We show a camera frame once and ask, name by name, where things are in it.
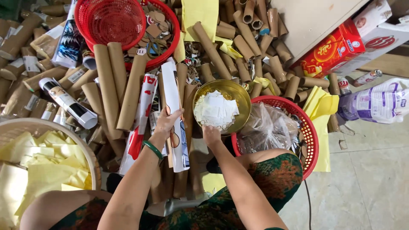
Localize person's right hand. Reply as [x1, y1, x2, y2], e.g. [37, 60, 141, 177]
[202, 125, 222, 148]

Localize person's left hand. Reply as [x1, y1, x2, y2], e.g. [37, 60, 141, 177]
[153, 107, 185, 140]

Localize white cartoon poster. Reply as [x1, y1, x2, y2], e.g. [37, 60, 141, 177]
[161, 61, 191, 173]

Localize pile of white paper slips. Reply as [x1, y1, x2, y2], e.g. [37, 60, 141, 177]
[194, 90, 240, 129]

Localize gold metal bowl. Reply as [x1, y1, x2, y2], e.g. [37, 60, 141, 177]
[192, 79, 252, 135]

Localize clear plastic bag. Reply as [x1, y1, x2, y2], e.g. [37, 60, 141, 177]
[237, 102, 300, 155]

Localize green jade bangle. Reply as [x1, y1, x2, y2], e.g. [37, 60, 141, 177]
[143, 140, 164, 160]

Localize red and white rolled poster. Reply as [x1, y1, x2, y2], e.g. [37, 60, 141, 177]
[119, 74, 158, 176]

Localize person's green patterned dress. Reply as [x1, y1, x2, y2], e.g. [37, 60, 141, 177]
[48, 153, 304, 230]

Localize heap of brown cardboard tubes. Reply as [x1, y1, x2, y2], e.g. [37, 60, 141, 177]
[69, 0, 341, 205]

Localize grey metal stool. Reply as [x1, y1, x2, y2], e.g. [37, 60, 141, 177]
[146, 195, 206, 218]

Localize red basket with cardboard tags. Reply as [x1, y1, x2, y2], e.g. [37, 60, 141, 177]
[124, 0, 181, 72]

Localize large red plastic basket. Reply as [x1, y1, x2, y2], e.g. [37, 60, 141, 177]
[231, 95, 319, 181]

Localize flat yellow paper sheet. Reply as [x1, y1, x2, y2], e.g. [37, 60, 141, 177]
[181, 0, 220, 43]

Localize folded yellow paper sheets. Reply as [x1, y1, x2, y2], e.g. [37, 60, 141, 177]
[302, 85, 340, 173]

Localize pile of brown cardboard tags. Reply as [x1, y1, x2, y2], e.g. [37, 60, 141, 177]
[127, 3, 174, 57]

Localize red and white drink can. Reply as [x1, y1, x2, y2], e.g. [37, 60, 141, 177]
[337, 76, 352, 96]

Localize beige wooden board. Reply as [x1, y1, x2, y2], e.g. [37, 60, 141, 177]
[270, 0, 369, 63]

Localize red cardboard carton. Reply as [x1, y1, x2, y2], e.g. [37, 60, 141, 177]
[290, 18, 366, 79]

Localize black and white rolled poster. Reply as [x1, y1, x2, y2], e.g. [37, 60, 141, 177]
[39, 77, 98, 130]

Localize small empty red plastic basket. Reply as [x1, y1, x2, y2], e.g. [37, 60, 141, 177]
[74, 0, 147, 52]

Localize white and purple plastic bag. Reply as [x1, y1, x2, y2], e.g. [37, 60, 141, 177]
[338, 78, 409, 125]

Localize blue and white rolled poster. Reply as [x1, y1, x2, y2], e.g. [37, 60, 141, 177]
[51, 0, 83, 69]

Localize pile of yellow paper sheets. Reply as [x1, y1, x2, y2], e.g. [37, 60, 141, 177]
[0, 130, 93, 229]

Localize white cardboard carton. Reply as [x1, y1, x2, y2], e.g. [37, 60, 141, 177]
[334, 0, 409, 76]

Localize heap of wrapped brown parcels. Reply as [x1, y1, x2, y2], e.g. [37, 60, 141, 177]
[0, 3, 98, 130]

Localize beige woven basket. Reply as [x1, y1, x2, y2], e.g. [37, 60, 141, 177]
[0, 118, 102, 230]

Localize scissors with dark handles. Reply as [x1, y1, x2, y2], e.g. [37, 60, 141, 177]
[145, 38, 168, 60]

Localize black cable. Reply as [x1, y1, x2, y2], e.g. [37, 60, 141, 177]
[303, 179, 313, 230]

